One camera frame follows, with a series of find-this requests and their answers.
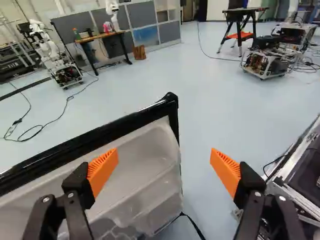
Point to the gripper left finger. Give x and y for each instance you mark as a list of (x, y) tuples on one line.
[(75, 182)]

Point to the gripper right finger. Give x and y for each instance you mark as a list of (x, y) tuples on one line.
[(250, 182)]

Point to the black fridge door white lining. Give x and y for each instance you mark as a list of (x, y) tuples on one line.
[(140, 155)]

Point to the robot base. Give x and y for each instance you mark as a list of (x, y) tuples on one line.
[(300, 175)]

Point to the metal equipment cart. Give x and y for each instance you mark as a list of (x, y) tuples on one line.
[(295, 31), (265, 62)]

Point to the white robot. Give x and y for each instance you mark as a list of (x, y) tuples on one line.
[(46, 48)]

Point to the small wooden crate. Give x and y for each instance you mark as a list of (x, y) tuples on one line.
[(139, 52)]

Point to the wooden desk with black legs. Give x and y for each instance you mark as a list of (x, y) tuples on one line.
[(100, 36)]

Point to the green bottle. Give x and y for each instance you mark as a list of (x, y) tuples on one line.
[(75, 33)]

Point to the pink object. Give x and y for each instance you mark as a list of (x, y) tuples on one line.
[(107, 27)]

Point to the black and orange workbench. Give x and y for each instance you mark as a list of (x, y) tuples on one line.
[(245, 10)]

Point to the grey partition wall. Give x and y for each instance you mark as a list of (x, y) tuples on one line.
[(145, 17)]

